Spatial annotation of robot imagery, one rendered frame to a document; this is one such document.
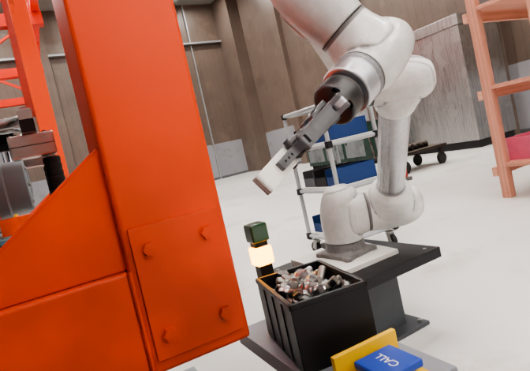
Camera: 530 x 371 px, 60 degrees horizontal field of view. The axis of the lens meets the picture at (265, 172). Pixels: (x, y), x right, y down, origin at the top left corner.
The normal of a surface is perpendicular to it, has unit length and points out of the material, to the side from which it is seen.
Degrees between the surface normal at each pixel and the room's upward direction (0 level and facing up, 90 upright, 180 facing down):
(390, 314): 90
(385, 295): 90
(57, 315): 90
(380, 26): 65
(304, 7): 107
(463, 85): 90
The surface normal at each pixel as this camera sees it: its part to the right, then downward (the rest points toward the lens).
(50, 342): 0.43, -0.04
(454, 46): -0.85, 0.22
